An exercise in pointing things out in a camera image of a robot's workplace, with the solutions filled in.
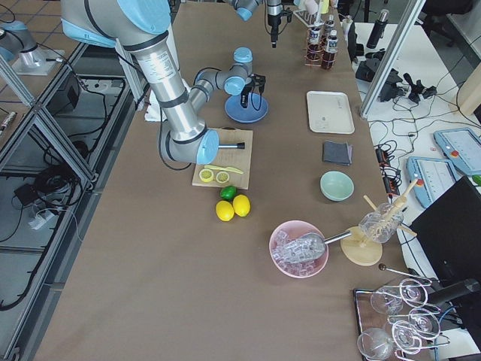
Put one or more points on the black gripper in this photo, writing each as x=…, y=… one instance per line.
x=246, y=91
x=273, y=15

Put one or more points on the blue plate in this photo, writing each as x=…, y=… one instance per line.
x=257, y=108

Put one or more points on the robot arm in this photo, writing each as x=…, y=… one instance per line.
x=141, y=27
x=246, y=8

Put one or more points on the pink cup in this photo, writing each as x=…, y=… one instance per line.
x=311, y=6

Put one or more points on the dark bottle upper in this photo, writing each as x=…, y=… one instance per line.
x=314, y=47

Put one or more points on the dark bottle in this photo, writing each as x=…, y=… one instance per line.
x=329, y=53
x=329, y=23
x=314, y=47

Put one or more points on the steel muddler black tip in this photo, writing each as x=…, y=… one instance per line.
x=240, y=145

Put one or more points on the dark bottle lower right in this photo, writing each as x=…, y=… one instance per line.
x=329, y=23

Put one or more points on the wooden cutting board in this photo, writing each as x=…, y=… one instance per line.
x=229, y=157

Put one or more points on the dark bottle lower left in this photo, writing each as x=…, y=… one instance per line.
x=329, y=53

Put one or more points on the yellow plastic knife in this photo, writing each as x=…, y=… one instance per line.
x=224, y=168

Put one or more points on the lemon half upper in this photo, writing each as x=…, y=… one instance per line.
x=222, y=177

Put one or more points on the cream rabbit tray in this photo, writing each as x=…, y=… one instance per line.
x=329, y=113

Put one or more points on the lemon slice lower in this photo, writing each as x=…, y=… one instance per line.
x=206, y=175

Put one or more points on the green lime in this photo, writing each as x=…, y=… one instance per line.
x=228, y=193

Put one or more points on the black thermos bottle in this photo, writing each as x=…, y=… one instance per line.
x=378, y=29

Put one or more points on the grey folded cloth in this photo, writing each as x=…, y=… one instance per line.
x=337, y=153

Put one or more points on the yellow lemon upper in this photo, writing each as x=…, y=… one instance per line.
x=241, y=205

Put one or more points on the yellow lemon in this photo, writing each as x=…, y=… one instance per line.
x=241, y=205
x=224, y=210

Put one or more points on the yellow lemon lower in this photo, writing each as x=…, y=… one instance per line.
x=224, y=210

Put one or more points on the green bowl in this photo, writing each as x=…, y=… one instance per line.
x=336, y=186

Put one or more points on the steel ice scoop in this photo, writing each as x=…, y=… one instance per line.
x=310, y=246

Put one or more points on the pink bowl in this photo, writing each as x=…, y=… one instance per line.
x=282, y=235

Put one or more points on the glass mug on stand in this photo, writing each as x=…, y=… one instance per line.
x=381, y=224

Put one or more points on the wooden mug tree stand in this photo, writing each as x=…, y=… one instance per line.
x=364, y=245

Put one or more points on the blue teach pendant near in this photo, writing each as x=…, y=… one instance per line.
x=435, y=177

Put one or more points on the blue teach pendant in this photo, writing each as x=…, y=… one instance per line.
x=462, y=147
x=435, y=177

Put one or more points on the blue teach pendant far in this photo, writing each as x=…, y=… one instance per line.
x=462, y=147

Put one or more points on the wine glass rack tray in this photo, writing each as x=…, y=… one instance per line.
x=396, y=321

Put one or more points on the copper wire bottle rack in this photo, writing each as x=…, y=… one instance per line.
x=322, y=41

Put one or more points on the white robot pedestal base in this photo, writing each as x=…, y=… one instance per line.
x=153, y=113

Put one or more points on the aluminium frame post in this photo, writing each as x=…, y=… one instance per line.
x=407, y=20

